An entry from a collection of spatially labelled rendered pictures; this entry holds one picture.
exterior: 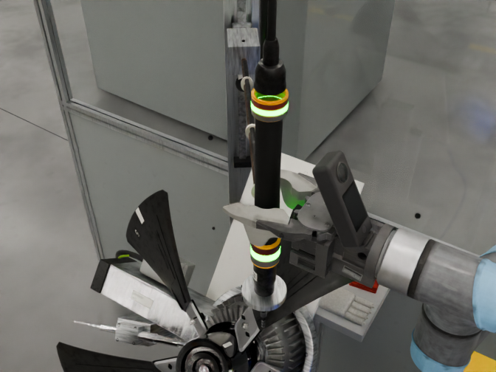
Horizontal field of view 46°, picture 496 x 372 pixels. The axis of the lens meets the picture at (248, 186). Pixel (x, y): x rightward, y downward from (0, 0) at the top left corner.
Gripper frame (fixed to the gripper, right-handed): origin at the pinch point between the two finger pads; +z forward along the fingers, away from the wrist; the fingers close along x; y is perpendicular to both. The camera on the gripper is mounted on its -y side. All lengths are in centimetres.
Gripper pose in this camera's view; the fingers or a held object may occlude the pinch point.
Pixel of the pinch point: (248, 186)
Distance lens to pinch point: 78.8
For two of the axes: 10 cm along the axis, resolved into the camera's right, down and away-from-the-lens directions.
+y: 0.0, 7.6, 6.5
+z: -8.5, -3.4, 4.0
